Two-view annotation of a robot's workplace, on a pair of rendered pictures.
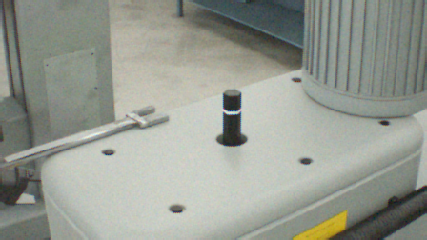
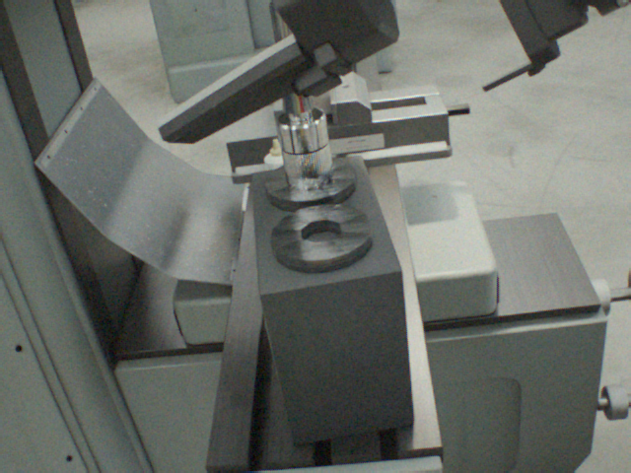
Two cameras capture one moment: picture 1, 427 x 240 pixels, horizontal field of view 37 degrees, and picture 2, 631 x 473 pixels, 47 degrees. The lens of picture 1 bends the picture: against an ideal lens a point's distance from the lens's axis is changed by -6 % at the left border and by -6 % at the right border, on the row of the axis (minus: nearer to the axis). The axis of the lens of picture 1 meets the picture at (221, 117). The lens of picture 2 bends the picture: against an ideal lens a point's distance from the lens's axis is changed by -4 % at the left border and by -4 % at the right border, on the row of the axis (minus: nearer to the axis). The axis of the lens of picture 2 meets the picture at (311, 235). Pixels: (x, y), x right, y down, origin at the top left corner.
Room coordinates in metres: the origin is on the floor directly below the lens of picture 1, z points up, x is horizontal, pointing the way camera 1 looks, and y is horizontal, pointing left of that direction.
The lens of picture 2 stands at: (1.50, 0.66, 1.48)
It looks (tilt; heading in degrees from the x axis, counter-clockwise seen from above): 32 degrees down; 223
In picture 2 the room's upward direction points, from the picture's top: 9 degrees counter-clockwise
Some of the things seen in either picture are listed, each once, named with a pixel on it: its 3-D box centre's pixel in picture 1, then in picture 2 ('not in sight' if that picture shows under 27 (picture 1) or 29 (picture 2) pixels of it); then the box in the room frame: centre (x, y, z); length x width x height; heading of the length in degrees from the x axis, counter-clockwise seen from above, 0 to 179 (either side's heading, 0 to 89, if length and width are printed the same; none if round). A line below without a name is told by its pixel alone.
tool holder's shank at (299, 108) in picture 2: not in sight; (291, 60); (1.01, 0.22, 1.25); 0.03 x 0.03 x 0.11
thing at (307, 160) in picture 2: not in sight; (306, 152); (1.01, 0.22, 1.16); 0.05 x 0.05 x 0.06
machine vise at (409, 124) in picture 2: not in sight; (335, 119); (0.63, -0.04, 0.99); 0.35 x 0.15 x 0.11; 128
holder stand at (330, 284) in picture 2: not in sight; (328, 288); (1.04, 0.26, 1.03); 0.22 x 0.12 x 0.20; 43
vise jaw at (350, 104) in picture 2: not in sight; (349, 97); (0.62, -0.02, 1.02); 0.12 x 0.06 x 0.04; 38
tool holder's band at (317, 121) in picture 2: not in sight; (301, 121); (1.01, 0.22, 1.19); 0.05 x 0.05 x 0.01
